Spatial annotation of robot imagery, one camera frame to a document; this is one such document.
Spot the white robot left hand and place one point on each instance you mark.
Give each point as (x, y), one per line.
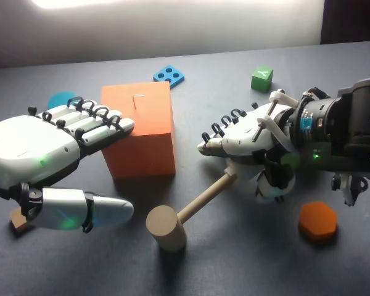
(27, 148)

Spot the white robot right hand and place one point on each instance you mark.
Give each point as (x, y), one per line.
(249, 135)

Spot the large orange cube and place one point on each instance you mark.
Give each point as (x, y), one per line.
(145, 148)

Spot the wooden mallet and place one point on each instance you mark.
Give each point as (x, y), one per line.
(166, 225)

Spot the small green letter cube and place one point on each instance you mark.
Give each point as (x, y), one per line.
(261, 80)

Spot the blue round disc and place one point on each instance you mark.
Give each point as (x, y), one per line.
(58, 97)

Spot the small wooden rectangular block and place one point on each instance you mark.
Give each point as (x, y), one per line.
(18, 223)

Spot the blue square four-hole block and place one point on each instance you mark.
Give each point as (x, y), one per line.
(169, 80)

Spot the orange hexagon block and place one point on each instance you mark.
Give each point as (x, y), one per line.
(317, 220)

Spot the white backdrop panel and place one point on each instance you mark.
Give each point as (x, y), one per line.
(172, 31)

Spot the grey table cloth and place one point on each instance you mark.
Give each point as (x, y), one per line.
(234, 271)

